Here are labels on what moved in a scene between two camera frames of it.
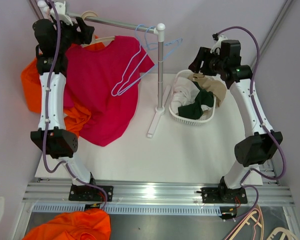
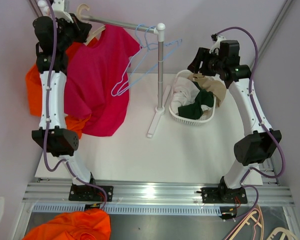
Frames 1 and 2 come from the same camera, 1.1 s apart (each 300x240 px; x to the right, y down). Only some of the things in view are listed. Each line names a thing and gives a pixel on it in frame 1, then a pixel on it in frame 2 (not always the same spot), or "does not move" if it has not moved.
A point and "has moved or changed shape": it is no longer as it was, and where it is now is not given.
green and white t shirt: [189, 99] does not move
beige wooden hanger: [94, 40] to [92, 36]
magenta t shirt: [103, 79] has moved or changed shape
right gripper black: [204, 54] does not move
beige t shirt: [211, 83] does not move
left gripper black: [83, 37] does not move
